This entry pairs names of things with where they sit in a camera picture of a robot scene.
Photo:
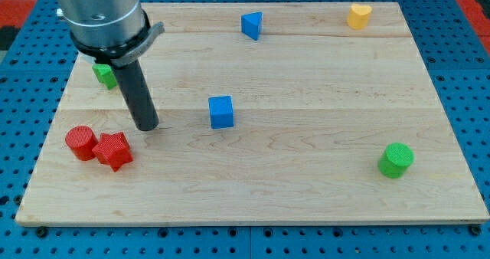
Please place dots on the red cylinder block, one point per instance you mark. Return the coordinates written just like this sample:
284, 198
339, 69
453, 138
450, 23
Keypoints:
81, 140

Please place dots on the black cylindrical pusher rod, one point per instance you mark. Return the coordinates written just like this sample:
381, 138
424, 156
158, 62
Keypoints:
135, 92

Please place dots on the wooden board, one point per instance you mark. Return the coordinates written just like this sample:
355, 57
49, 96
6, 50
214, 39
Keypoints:
315, 105

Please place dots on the yellow heart block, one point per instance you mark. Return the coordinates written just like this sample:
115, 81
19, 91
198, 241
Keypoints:
358, 16

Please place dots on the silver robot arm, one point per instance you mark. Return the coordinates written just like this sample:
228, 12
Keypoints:
117, 33

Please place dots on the green block behind rod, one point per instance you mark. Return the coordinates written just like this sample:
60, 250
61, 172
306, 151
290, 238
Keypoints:
105, 75

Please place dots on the blue triangle block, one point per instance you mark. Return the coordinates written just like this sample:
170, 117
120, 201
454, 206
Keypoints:
251, 25

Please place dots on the red star block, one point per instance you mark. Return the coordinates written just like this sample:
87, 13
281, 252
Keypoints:
113, 150

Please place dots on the blue cube block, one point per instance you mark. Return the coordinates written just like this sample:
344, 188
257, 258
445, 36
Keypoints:
221, 112

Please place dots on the green cylinder block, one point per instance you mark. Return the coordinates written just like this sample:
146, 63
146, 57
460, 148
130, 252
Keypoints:
395, 160

